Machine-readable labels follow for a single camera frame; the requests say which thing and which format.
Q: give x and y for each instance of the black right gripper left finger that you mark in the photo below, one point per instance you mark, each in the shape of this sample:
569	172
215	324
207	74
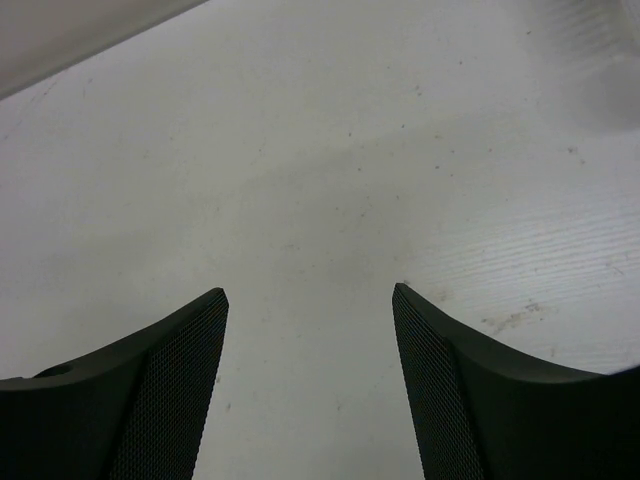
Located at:
133	409

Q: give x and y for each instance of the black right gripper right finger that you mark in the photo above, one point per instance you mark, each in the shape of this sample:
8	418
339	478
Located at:
483	410

